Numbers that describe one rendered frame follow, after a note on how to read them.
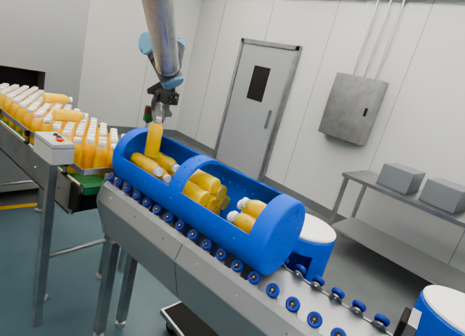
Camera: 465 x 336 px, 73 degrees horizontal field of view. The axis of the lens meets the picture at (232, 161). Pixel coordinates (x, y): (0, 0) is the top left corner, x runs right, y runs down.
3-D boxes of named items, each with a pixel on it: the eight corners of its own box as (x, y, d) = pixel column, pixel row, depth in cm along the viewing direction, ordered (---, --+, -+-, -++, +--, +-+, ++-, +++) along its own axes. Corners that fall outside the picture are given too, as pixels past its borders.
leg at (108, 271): (95, 341, 175) (112, 245, 158) (90, 334, 178) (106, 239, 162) (105, 336, 179) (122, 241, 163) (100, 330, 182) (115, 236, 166)
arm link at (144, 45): (159, 49, 117) (180, 54, 128) (147, 23, 119) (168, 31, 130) (144, 63, 122) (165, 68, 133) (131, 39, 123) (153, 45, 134)
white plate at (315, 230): (280, 204, 156) (279, 206, 156) (270, 225, 130) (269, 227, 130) (335, 223, 150) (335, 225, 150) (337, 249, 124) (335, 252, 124)
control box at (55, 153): (50, 165, 141) (52, 144, 138) (32, 151, 152) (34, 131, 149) (73, 164, 149) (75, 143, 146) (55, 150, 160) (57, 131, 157)
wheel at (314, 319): (324, 316, 91) (325, 317, 93) (311, 307, 94) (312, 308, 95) (317, 331, 90) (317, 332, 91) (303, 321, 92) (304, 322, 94)
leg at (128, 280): (118, 329, 186) (135, 238, 169) (113, 323, 189) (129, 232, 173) (126, 325, 190) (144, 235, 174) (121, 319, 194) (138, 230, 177)
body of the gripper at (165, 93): (164, 105, 136) (169, 77, 133) (152, 101, 141) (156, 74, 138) (177, 106, 142) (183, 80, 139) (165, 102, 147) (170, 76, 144)
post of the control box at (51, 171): (33, 327, 174) (50, 159, 148) (30, 323, 176) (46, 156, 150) (41, 323, 177) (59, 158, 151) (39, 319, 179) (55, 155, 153)
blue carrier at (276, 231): (252, 290, 102) (273, 213, 93) (108, 185, 151) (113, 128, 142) (293, 258, 124) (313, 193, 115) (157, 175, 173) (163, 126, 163)
